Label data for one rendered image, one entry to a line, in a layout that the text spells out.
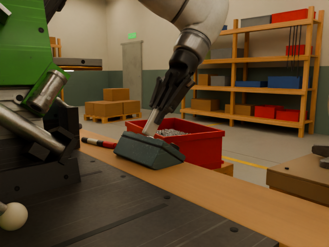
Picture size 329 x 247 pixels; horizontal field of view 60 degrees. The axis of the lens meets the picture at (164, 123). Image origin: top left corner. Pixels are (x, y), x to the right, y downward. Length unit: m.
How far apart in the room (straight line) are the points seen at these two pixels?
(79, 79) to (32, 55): 9.96
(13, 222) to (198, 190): 0.28
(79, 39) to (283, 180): 10.22
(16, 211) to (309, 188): 0.51
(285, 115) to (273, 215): 5.27
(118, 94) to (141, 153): 6.77
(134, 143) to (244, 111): 5.57
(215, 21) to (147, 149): 0.39
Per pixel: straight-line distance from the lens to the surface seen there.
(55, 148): 0.53
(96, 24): 11.05
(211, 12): 0.80
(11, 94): 0.58
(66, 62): 0.75
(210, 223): 0.39
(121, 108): 6.93
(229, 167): 0.96
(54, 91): 0.55
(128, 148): 0.65
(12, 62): 0.58
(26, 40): 0.60
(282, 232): 0.40
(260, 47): 6.57
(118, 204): 0.44
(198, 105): 6.89
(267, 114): 5.85
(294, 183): 0.64
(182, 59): 0.74
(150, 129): 0.70
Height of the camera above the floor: 1.09
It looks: 10 degrees down
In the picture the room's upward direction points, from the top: straight up
